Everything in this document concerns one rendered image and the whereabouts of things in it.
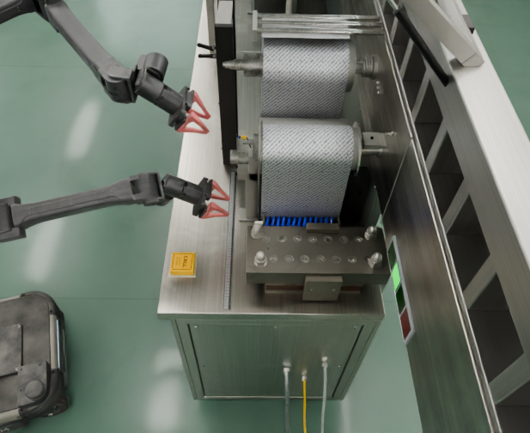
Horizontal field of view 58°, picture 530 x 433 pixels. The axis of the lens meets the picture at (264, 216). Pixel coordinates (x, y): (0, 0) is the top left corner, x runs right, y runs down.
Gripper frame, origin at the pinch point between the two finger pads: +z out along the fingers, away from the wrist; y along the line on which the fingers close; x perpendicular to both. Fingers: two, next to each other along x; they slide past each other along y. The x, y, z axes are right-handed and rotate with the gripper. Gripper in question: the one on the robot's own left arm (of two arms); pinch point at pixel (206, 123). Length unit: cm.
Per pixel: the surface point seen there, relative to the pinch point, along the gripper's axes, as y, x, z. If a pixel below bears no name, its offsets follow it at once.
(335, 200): 7.8, 7.0, 41.2
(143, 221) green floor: -69, -132, 46
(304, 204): 7.8, 0.0, 35.6
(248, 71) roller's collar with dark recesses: -19.9, 8.7, 6.7
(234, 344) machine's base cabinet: 32, -45, 47
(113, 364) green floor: 13, -133, 46
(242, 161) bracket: -0.2, -4.5, 16.0
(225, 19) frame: -28.9, 12.5, -5.1
